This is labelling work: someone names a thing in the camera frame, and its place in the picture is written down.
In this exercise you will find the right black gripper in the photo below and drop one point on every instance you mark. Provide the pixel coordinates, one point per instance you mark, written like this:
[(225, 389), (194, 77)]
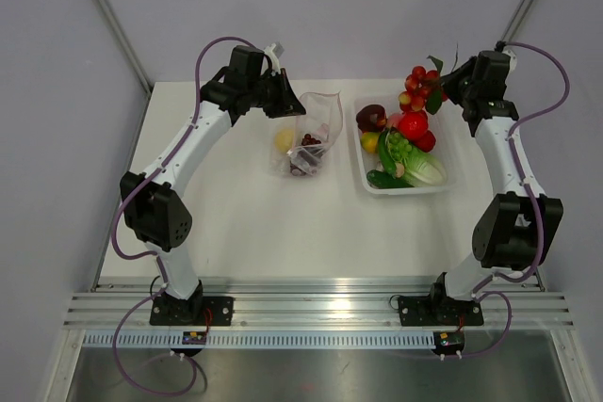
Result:
[(450, 81)]

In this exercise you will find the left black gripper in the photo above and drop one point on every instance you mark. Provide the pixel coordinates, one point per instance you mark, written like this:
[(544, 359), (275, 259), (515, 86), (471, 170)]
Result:
[(286, 104)]

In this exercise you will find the strawberry bunch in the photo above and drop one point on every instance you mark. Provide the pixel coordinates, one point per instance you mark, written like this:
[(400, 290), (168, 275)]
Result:
[(423, 88)]

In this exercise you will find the yellow lemon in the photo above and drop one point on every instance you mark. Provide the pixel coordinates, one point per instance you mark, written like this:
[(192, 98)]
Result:
[(283, 140)]

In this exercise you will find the white plastic basket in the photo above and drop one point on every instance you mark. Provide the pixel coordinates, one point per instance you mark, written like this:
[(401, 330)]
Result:
[(443, 151)]

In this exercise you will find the clear zip top bag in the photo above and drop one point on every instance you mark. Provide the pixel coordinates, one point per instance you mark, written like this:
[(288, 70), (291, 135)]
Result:
[(324, 117)]

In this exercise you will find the purple grape bunch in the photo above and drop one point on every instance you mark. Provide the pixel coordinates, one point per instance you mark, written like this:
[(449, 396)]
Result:
[(306, 155)]

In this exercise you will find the dark red apple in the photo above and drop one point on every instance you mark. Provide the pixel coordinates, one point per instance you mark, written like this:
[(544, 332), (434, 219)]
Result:
[(371, 118)]

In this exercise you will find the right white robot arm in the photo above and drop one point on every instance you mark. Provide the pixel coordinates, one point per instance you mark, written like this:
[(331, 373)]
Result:
[(515, 232)]

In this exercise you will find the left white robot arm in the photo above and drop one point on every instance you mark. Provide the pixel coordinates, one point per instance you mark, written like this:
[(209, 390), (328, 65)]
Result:
[(152, 201)]

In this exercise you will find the red bell pepper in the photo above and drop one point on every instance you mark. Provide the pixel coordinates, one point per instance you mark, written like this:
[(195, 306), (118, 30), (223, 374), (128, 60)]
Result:
[(426, 143)]

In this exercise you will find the white bun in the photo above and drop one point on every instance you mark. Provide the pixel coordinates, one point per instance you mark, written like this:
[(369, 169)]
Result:
[(423, 169)]

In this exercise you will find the small orange yellow fruit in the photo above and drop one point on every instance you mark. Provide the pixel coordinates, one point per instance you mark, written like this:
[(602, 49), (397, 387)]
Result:
[(369, 142)]

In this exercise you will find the white garlic bulb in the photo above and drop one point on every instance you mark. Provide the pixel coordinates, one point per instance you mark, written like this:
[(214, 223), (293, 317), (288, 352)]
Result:
[(399, 170)]

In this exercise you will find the green pepper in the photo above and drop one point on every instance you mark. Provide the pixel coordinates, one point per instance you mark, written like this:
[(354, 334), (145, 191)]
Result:
[(389, 164)]

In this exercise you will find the green cucumber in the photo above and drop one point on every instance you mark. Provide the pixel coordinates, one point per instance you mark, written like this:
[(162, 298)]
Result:
[(382, 180)]

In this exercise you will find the left small circuit board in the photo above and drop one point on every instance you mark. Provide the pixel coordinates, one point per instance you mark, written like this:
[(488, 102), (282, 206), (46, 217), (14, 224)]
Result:
[(194, 338)]

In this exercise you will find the small circuit board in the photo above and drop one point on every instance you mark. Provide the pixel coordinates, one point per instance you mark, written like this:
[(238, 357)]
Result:
[(194, 338), (449, 342)]

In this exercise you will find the right small circuit board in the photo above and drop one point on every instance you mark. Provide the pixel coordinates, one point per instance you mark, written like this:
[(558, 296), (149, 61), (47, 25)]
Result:
[(449, 342)]

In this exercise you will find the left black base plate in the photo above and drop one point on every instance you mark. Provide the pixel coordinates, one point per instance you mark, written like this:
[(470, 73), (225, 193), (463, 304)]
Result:
[(199, 311)]

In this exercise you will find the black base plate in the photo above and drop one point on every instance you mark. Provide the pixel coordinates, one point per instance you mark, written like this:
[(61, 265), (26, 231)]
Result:
[(199, 311), (414, 312)]

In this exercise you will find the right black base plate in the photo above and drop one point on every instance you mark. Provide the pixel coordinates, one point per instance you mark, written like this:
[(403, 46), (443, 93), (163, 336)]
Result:
[(414, 312)]

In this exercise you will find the left aluminium frame post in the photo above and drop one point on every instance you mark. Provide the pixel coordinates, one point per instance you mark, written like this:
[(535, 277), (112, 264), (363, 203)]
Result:
[(128, 52)]

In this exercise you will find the aluminium mounting rail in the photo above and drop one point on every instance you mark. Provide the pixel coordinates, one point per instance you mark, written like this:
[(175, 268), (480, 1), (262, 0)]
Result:
[(321, 303)]

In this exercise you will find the white slotted cable duct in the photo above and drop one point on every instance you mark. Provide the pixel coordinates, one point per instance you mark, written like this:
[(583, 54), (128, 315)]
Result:
[(312, 340)]

